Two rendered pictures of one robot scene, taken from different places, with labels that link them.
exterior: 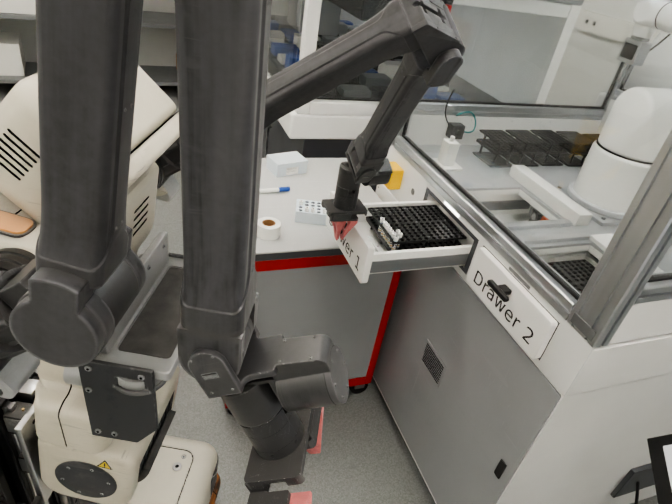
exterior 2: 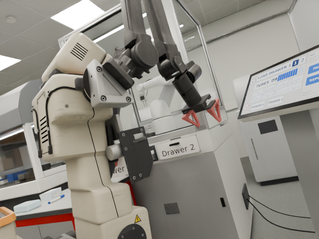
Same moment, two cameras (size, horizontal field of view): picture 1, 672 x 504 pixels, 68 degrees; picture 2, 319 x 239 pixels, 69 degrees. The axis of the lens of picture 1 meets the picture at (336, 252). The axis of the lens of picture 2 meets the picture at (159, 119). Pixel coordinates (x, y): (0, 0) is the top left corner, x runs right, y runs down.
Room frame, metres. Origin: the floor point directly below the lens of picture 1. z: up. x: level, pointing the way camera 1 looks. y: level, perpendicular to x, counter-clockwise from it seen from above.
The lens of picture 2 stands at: (-0.18, 0.66, 1.01)
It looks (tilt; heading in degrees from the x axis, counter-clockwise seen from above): 3 degrees up; 319
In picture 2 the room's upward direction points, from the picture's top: 16 degrees counter-clockwise
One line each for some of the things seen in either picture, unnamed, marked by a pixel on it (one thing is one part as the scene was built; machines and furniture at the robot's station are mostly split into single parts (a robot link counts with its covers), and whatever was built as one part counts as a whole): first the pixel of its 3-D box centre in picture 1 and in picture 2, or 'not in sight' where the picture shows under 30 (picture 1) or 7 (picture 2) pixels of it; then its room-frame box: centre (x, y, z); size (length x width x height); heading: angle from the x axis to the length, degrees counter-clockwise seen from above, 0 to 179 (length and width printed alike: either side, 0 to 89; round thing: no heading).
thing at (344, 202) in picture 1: (345, 198); not in sight; (1.08, 0.00, 1.00); 0.10 x 0.07 x 0.07; 114
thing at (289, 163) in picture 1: (286, 163); (51, 194); (1.68, 0.23, 0.79); 0.13 x 0.09 x 0.05; 129
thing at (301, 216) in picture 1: (315, 212); not in sight; (1.37, 0.09, 0.78); 0.12 x 0.08 x 0.04; 97
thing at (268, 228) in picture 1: (268, 228); not in sight; (1.23, 0.21, 0.78); 0.07 x 0.07 x 0.04
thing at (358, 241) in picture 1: (347, 234); (115, 167); (1.12, -0.02, 0.87); 0.29 x 0.02 x 0.11; 25
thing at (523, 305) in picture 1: (506, 299); (177, 147); (0.96, -0.42, 0.87); 0.29 x 0.02 x 0.11; 25
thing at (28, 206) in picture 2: not in sight; (27, 206); (1.56, 0.41, 0.78); 0.15 x 0.10 x 0.04; 20
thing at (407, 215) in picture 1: (413, 231); not in sight; (1.21, -0.20, 0.87); 0.22 x 0.18 x 0.06; 115
